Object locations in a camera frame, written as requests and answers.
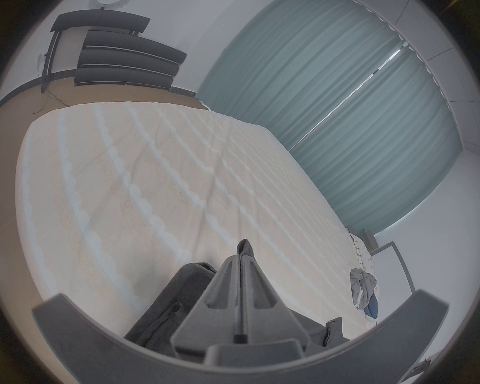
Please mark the white printed pillow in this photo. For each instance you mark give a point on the white printed pillow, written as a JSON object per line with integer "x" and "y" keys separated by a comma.
{"x": 360, "y": 251}

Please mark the grey bedside table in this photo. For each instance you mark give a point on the grey bedside table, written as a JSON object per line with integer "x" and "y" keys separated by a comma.
{"x": 369, "y": 240}

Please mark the bed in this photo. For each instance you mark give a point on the bed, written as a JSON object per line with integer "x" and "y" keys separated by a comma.
{"x": 150, "y": 168}

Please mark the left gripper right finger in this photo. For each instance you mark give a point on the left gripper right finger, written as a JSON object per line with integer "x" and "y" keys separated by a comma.
{"x": 281, "y": 326}

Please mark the black T-shirt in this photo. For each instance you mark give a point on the black T-shirt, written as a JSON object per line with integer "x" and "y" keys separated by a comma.
{"x": 168, "y": 300}

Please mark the blue-green curtain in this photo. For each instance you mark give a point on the blue-green curtain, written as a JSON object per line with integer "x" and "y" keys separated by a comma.
{"x": 300, "y": 67}
{"x": 393, "y": 150}

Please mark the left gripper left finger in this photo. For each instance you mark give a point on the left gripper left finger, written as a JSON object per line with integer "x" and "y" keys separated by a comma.
{"x": 198, "y": 326}

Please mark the black chest of drawers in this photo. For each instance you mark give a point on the black chest of drawers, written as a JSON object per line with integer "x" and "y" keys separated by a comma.
{"x": 123, "y": 56}

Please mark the pile of clothes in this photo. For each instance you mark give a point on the pile of clothes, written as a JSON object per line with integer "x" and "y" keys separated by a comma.
{"x": 362, "y": 288}

